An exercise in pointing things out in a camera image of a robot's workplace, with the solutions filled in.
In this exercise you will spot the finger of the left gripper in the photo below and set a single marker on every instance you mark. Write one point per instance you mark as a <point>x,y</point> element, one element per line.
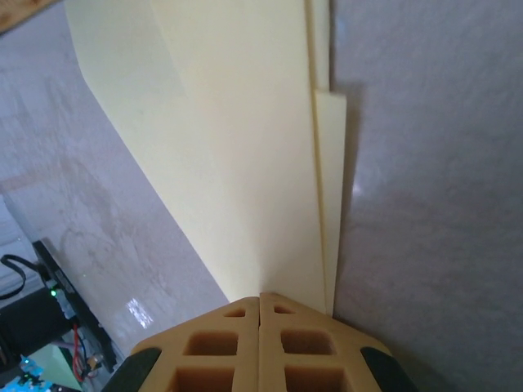
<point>14,10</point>

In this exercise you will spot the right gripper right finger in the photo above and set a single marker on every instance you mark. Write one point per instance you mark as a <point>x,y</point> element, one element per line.
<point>310,359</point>

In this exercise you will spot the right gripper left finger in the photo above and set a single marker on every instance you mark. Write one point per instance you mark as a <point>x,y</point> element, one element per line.
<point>212,359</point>

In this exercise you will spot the yellow paper sheet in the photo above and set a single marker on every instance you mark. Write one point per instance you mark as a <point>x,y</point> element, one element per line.
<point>224,143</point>

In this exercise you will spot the small circuit board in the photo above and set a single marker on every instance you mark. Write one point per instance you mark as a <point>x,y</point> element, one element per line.
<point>24,373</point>

